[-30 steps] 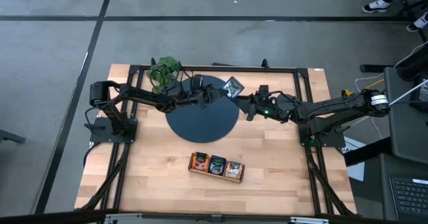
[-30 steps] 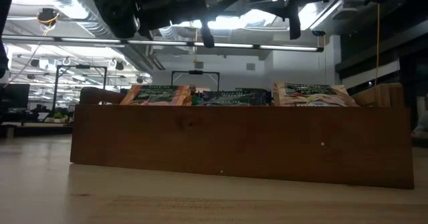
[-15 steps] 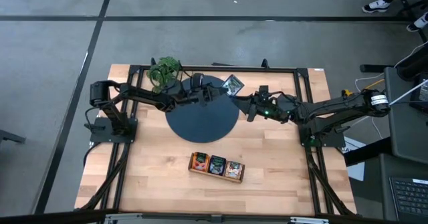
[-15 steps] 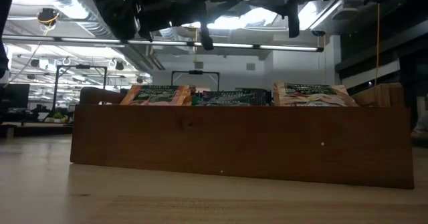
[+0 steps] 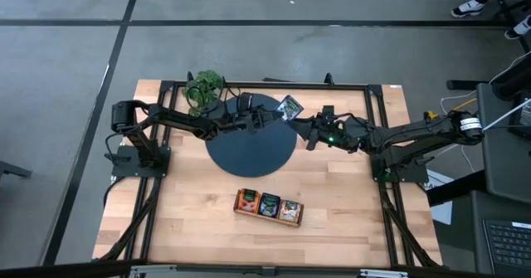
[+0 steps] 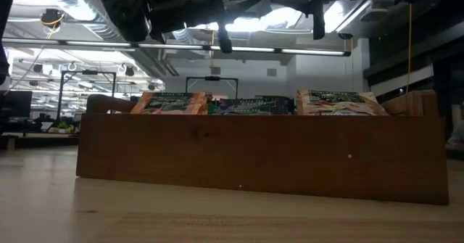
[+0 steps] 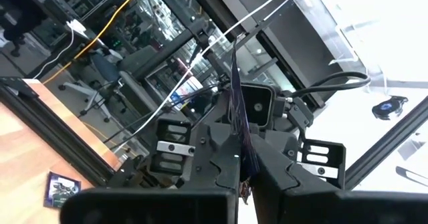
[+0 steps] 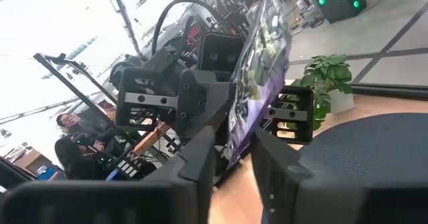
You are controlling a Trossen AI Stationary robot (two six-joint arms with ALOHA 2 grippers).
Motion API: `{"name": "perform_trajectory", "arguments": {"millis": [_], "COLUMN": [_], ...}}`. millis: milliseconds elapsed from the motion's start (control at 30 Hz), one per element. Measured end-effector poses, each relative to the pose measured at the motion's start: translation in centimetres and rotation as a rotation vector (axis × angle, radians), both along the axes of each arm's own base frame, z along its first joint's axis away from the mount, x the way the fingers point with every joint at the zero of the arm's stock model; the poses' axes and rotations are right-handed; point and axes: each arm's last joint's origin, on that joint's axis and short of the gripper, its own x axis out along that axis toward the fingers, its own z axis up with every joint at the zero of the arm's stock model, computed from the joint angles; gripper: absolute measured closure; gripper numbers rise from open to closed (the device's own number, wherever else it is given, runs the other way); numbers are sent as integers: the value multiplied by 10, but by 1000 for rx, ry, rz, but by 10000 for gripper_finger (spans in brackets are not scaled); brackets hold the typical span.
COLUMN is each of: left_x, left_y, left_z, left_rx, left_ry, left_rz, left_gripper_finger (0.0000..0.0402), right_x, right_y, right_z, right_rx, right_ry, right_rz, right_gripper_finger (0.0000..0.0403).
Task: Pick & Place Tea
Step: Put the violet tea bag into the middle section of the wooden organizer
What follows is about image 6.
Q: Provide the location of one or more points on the large black rig frame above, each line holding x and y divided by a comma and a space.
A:
87, 72

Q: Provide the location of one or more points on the long ceiling light strip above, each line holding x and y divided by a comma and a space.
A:
181, 46

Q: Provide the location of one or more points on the small green plant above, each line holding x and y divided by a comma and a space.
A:
63, 125

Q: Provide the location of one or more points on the silver ventilation duct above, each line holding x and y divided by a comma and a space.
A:
72, 3

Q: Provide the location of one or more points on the neighbouring wooden table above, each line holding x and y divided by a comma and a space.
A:
36, 139

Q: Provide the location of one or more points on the wooden three-compartment tray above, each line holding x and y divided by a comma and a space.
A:
253, 156

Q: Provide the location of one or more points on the black monitor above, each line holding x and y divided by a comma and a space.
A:
16, 103

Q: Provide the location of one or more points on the round black ceiling device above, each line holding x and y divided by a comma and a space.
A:
50, 17

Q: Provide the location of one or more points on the person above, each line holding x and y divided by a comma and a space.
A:
456, 138
210, 105

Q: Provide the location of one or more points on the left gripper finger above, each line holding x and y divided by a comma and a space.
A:
224, 40

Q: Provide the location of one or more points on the small black rig frame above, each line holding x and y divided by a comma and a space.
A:
212, 78

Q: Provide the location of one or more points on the cream tea packet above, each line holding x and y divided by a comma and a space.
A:
339, 103

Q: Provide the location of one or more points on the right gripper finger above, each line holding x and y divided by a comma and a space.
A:
319, 21

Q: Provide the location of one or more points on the orange tea packet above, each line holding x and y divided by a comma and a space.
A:
168, 103

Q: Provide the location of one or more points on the grey wall box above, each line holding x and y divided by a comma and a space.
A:
272, 72
215, 70

